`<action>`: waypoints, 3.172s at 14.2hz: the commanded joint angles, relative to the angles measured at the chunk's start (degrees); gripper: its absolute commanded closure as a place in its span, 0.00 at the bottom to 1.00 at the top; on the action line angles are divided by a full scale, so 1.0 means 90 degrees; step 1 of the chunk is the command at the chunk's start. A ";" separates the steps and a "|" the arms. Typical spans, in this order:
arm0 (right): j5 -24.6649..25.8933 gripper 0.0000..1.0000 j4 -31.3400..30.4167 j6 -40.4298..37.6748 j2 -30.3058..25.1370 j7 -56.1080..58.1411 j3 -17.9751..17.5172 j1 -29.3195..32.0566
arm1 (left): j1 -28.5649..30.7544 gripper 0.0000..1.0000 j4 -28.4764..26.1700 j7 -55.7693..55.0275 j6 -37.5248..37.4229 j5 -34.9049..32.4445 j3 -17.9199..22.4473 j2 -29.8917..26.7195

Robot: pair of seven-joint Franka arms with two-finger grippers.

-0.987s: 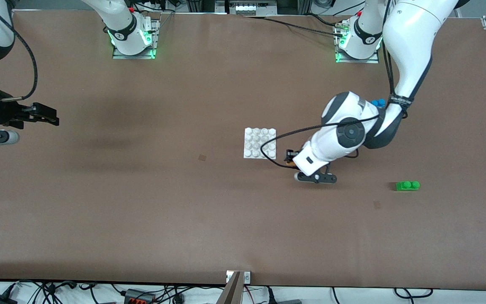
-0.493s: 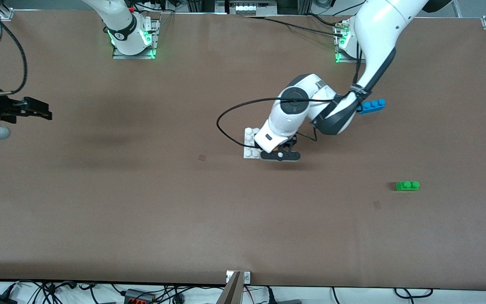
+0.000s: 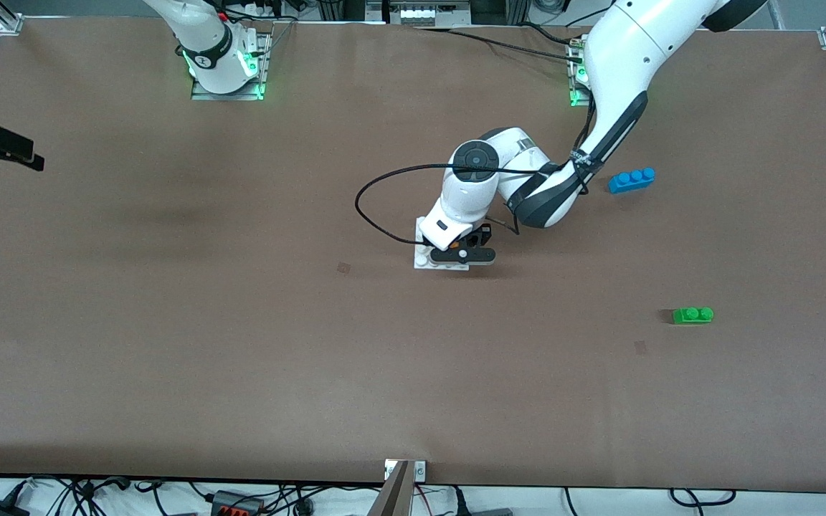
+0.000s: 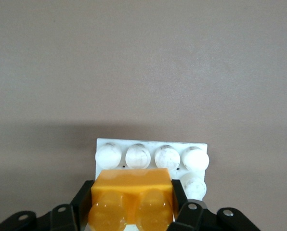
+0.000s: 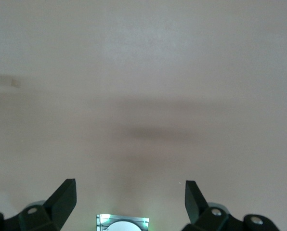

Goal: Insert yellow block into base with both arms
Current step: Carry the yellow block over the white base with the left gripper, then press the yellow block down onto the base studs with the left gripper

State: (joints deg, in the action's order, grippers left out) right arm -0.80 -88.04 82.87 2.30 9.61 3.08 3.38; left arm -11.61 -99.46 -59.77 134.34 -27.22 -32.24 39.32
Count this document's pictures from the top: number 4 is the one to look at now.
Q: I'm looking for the white studded base plate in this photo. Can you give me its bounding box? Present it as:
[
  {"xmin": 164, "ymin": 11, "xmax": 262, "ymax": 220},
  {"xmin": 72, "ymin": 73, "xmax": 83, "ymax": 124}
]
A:
[{"xmin": 94, "ymin": 138, "xmax": 210, "ymax": 202}]

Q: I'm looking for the yellow two-stud toy block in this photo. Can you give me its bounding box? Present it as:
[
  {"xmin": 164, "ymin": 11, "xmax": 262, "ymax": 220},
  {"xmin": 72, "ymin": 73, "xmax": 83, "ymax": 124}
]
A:
[{"xmin": 88, "ymin": 168, "xmax": 176, "ymax": 231}]

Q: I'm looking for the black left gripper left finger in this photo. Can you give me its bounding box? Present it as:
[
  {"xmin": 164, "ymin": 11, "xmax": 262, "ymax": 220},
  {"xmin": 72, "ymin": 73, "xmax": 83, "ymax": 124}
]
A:
[{"xmin": 0, "ymin": 180, "xmax": 95, "ymax": 231}]

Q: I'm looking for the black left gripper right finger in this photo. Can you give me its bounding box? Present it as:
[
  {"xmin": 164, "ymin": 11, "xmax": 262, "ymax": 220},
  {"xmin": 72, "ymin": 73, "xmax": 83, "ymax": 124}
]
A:
[{"xmin": 167, "ymin": 179, "xmax": 262, "ymax": 231}]

